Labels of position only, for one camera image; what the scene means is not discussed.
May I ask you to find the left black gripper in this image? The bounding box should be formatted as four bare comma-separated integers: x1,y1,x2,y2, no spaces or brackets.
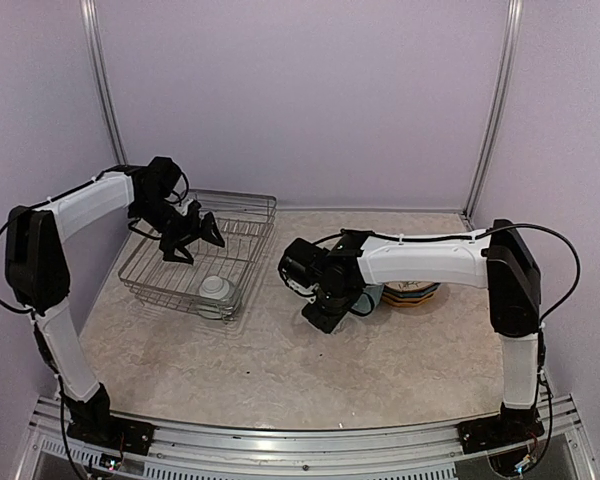
132,195,226,263

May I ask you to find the light blue mug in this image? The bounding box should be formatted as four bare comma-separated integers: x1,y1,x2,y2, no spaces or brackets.
349,285,384,317

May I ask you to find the yellow dotted plate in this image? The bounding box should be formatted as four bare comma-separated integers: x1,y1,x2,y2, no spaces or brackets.
382,288,437,304
381,292,435,308

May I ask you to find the cream speckled plate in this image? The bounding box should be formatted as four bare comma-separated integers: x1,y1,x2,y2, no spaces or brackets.
385,281,437,290

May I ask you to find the white patterned bowl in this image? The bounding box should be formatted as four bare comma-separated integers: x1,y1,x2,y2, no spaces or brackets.
198,275,236,320

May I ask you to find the blue dotted plate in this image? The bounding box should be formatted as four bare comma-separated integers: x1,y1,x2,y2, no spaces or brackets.
383,283,440,298

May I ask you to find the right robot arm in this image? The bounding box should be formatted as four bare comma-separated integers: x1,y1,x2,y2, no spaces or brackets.
252,271,503,442

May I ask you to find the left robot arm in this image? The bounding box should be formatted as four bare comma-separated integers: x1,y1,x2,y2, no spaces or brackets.
0,156,225,445

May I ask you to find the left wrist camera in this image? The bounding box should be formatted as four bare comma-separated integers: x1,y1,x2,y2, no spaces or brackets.
175,198,201,217

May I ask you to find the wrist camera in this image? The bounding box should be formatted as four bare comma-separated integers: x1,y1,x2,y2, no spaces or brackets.
175,198,201,217
279,272,316,303

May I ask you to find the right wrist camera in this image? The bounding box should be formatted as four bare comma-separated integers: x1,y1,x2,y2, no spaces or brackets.
279,272,316,303

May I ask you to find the metal wire dish rack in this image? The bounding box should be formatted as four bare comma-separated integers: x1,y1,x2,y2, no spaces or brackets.
118,189,277,323

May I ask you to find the aluminium front rail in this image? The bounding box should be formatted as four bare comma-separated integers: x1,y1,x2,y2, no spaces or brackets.
27,394,581,480

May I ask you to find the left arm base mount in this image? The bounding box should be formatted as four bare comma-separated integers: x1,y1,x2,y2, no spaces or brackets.
67,415,156,456

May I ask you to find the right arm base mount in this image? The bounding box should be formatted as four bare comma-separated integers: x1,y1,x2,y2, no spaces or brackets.
457,415,545,454

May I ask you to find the left aluminium frame post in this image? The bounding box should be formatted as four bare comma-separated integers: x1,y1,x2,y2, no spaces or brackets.
79,0,136,175

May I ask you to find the aluminium frame post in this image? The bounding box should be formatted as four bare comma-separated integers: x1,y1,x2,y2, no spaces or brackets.
463,0,524,224
79,0,136,175

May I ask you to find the right aluminium frame post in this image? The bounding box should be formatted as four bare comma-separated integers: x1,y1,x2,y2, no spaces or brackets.
463,0,524,224

